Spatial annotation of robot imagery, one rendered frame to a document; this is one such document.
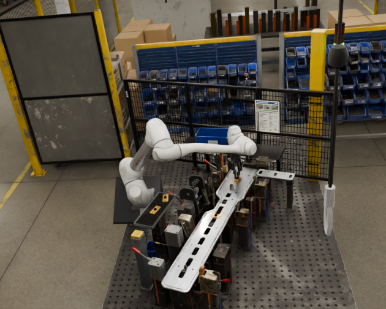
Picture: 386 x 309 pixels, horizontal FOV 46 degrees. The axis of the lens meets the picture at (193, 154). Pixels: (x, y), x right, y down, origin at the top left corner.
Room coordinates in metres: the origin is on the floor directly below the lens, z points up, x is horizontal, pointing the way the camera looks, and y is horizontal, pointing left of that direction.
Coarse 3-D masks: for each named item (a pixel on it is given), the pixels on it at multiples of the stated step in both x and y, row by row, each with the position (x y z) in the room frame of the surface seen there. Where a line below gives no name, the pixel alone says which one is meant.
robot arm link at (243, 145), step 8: (240, 136) 2.90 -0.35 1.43; (184, 144) 2.80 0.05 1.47; (192, 144) 2.82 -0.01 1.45; (200, 144) 2.82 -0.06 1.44; (208, 144) 2.82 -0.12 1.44; (232, 144) 2.82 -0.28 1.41; (240, 144) 2.80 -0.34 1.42; (248, 144) 2.78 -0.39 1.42; (184, 152) 2.75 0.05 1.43; (192, 152) 2.80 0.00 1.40; (216, 152) 2.79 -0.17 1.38; (224, 152) 2.78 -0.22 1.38; (232, 152) 2.78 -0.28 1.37; (240, 152) 2.78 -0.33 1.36; (248, 152) 2.76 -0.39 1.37
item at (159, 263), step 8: (152, 264) 2.09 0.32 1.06; (160, 264) 2.08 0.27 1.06; (152, 272) 2.09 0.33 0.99; (160, 272) 2.07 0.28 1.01; (160, 280) 2.07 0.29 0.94; (160, 288) 2.08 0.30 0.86; (160, 296) 2.08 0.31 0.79; (168, 296) 2.11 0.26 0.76; (160, 304) 2.09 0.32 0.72; (168, 304) 2.08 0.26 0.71
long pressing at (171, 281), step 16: (224, 192) 2.84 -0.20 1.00; (240, 192) 2.82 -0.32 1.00; (224, 208) 2.64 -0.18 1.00; (208, 224) 2.48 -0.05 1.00; (224, 224) 2.47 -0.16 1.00; (192, 240) 2.34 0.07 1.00; (208, 240) 2.32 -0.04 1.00; (192, 256) 2.18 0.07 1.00; (208, 256) 2.18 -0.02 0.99; (176, 272) 2.06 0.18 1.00; (192, 272) 2.05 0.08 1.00; (176, 288) 1.94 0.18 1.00
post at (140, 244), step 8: (136, 240) 2.24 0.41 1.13; (144, 240) 2.27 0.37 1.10; (136, 248) 2.25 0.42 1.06; (144, 248) 2.26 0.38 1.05; (136, 256) 2.26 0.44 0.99; (144, 264) 2.24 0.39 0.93; (144, 272) 2.24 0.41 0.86; (144, 280) 2.25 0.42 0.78; (152, 280) 2.28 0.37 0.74; (144, 288) 2.25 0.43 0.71
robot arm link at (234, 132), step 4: (232, 128) 2.96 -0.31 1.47; (236, 128) 2.96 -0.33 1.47; (228, 132) 2.97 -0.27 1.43; (232, 132) 2.94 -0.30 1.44; (236, 132) 2.94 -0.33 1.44; (240, 132) 2.96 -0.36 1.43; (228, 136) 2.97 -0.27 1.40; (232, 136) 2.93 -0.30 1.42; (236, 136) 2.92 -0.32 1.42; (228, 140) 2.97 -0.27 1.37; (232, 140) 2.92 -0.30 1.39
